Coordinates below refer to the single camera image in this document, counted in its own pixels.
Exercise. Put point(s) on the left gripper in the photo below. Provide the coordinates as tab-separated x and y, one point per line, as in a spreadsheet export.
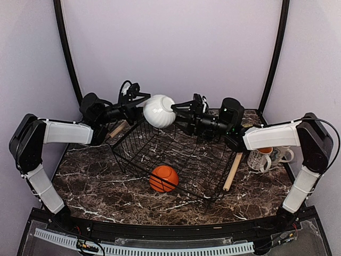
130	109

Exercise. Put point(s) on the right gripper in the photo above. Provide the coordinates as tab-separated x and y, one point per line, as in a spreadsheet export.
193	125

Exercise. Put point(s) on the white ribbed bowl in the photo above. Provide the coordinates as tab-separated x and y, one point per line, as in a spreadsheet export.
158	112

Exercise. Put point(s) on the orange bowl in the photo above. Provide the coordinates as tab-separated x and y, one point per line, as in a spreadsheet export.
163	179

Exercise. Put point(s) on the white leaf pattern mug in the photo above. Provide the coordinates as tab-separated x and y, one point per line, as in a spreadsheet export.
260	159

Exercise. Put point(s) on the tall dragon pattern mug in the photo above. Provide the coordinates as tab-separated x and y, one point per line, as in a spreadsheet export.
281	154

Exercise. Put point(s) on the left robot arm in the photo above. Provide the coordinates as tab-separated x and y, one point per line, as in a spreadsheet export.
26	145

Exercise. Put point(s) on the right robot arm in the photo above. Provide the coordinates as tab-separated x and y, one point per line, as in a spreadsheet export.
308	133

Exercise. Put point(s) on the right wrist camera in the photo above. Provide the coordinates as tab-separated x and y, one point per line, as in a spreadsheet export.
201	104

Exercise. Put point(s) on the left wooden rack handle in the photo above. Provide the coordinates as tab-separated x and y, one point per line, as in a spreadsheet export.
117	130

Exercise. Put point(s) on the wooden rack handle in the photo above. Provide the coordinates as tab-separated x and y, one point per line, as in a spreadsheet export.
117	130
232	172

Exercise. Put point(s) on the black wire dish rack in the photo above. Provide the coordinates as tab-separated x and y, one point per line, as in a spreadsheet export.
202	166

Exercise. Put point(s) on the right wooden rack handle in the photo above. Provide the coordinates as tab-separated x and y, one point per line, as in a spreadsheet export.
232	172

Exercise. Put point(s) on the black front rail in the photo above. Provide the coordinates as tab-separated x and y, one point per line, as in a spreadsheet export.
108	231

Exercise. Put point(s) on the white slotted cable duct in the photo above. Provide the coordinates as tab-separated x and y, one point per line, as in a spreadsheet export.
125	246

